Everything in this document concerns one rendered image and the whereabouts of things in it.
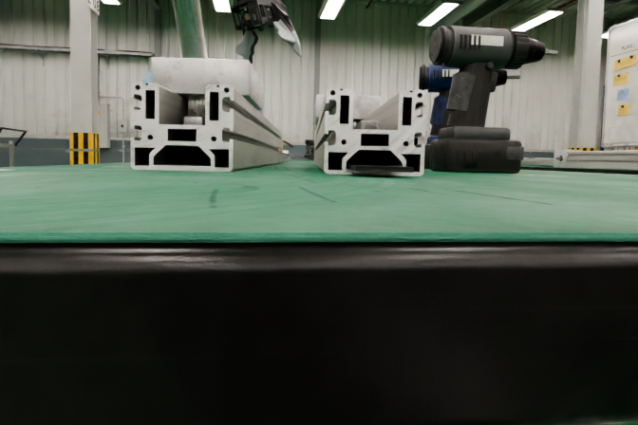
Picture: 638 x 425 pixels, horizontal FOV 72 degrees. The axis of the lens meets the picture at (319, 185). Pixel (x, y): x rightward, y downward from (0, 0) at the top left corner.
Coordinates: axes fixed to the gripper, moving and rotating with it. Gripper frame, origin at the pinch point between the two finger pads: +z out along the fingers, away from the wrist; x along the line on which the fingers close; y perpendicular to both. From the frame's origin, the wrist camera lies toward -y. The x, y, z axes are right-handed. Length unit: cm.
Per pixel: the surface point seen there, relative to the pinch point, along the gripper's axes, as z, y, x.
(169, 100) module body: 5, 57, 20
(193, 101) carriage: 5, 52, 19
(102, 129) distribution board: 2, -677, -938
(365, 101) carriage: 11.2, 21.1, 28.0
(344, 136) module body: 12, 53, 37
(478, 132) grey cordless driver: 18, 26, 46
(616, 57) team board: 40, -348, 113
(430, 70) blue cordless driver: 8.9, 0.7, 35.5
